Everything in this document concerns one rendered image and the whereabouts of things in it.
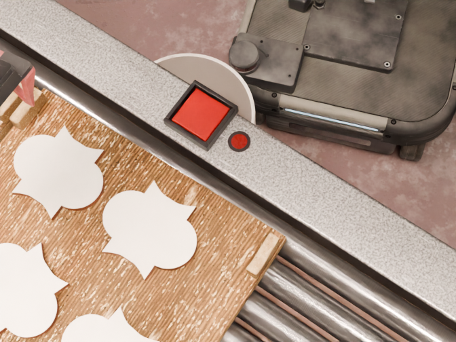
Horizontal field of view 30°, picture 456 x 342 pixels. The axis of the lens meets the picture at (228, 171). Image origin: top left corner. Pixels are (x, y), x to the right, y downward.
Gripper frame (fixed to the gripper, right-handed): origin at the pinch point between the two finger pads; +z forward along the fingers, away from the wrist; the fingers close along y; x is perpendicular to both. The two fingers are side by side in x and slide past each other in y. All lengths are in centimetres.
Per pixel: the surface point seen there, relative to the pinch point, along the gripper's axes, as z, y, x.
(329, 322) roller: 24.8, -4.0, 40.5
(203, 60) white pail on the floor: 64, -51, -26
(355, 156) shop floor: 107, -64, -1
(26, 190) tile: 11.6, 2.9, -0.8
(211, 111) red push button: 16.1, -20.5, 13.0
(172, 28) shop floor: 92, -70, -60
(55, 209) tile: 12.8, 2.9, 4.1
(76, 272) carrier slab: 15.7, 8.3, 10.7
